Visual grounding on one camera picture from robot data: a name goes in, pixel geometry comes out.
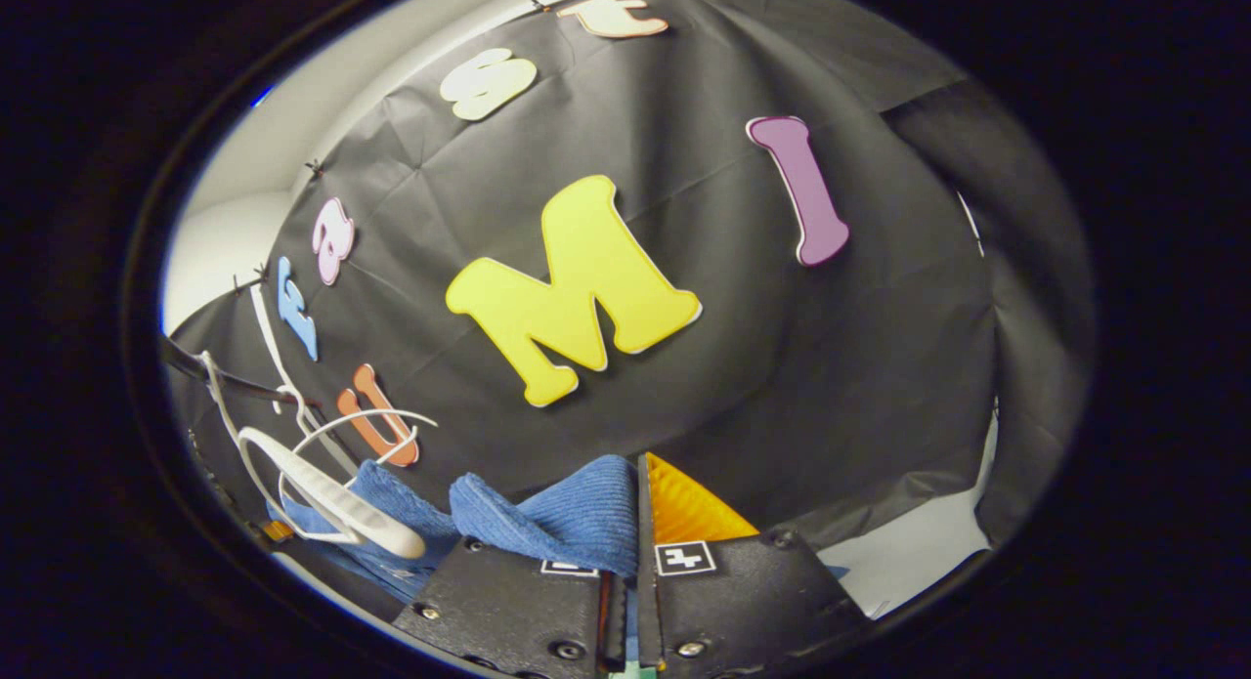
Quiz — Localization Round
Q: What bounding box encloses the black backdrop cloth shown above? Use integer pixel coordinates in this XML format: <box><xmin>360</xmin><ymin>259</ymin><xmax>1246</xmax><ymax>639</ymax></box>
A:
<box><xmin>166</xmin><ymin>0</ymin><xmax>1096</xmax><ymax>565</ymax></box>

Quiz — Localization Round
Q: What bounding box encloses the black clothes rack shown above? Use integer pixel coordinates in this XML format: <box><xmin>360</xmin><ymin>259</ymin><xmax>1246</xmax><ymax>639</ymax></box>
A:
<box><xmin>161</xmin><ymin>335</ymin><xmax>319</xmax><ymax>408</ymax></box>

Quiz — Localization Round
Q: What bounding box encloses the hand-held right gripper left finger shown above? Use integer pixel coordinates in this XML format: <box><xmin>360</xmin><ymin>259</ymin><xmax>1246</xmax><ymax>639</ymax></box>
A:
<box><xmin>391</xmin><ymin>537</ymin><xmax>628</xmax><ymax>676</ymax></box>

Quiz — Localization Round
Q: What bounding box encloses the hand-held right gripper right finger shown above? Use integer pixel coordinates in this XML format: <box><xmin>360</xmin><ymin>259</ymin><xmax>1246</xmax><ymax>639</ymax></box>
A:
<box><xmin>637</xmin><ymin>452</ymin><xmax>873</xmax><ymax>676</ymax></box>

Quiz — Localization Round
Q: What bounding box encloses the white plastic hanger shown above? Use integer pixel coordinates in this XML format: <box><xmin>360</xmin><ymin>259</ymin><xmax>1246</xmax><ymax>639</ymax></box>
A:
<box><xmin>278</xmin><ymin>408</ymin><xmax>439</xmax><ymax>545</ymax></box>
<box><xmin>200</xmin><ymin>351</ymin><xmax>428</xmax><ymax>560</ymax></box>

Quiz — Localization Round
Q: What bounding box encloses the blue shirt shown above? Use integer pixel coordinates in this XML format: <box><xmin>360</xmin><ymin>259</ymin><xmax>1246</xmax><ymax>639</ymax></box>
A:
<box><xmin>269</xmin><ymin>454</ymin><xmax>642</xmax><ymax>660</ymax></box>

